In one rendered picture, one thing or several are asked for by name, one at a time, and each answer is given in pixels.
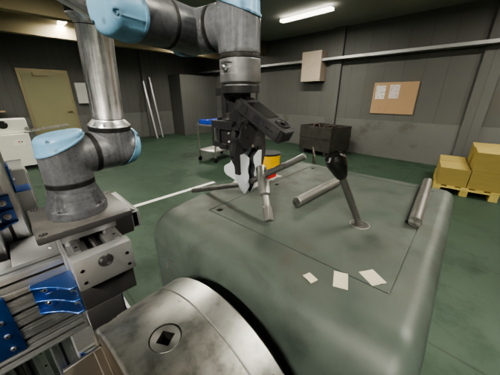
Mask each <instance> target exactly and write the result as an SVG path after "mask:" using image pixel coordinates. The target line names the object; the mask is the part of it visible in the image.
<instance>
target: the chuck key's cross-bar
mask: <svg viewBox="0 0 500 375"><path fill-rule="evenodd" d="M306 158H307V157H306V155H305V154H304V153H302V154H300V155H299V156H296V157H294V158H292V159H290V160H288V161H285V162H284V163H282V164H279V165H278V166H276V167H273V168H272V169H270V170H267V171H265V172H264V173H263V174H264V176H266V177H268V176H271V175H273V174H275V173H277V172H279V171H282V170H284V169H286V168H288V167H291V166H292V165H294V164H297V163H299V162H301V161H303V160H305V159H306ZM255 182H257V176H255V177H253V178H251V179H249V185H251V184H254V183H255ZM238 187H239V185H238V183H237V182H234V183H228V184H223V185H213V186H207V187H198V188H192V189H191V192H192V193H198V192H204V191H210V190H222V189H229V188H238Z"/></svg>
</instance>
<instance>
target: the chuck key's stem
mask: <svg viewBox="0 0 500 375"><path fill-rule="evenodd" d="M265 171H266V166H265V165H258V166H257V167H256V174H257V183H258V189H259V194H260V196H261V197H262V200H263V207H262V209H263V218H264V222H271V221H273V220H274V217H273V213H272V206H270V201H269V195H270V189H269V180H268V177H266V176H264V174H263V173H264V172H265Z"/></svg>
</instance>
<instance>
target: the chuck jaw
mask: <svg viewBox="0 0 500 375"><path fill-rule="evenodd" d="M95 336H96V337H97V334H96V335H95ZM97 339H98V341H99V338H98V337H97ZM98 343H100V341H99V342H98ZM99 345H100V346H97V347H96V348H94V349H93V350H92V351H89V352H88V353H87V354H85V355H84V356H82V357H80V358H79V359H78V360H76V361H74V362H72V363H71V364H70V365H68V366H67V367H65V368H64V369H63V374H64V375H114V373H113V371H112V368H111V366H110V364H109V361H108V359H107V358H106V354H105V353H104V350H103V348H102V345H101V343H100V344H99Z"/></svg>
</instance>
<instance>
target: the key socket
mask: <svg viewBox="0 0 500 375"><path fill-rule="evenodd" d="M181 337H182V334H181V330H180V329H179V328H178V327H177V326H175V325H172V324H168V325H164V326H163V327H160V328H158V329H157V330H156V331H155V332H154V333H153V334H152V336H151V338H150V349H151V351H153V352H154V353H168V352H170V351H171V350H173V349H174V348H175V347H176V346H177V345H178V343H179V342H180V340H181Z"/></svg>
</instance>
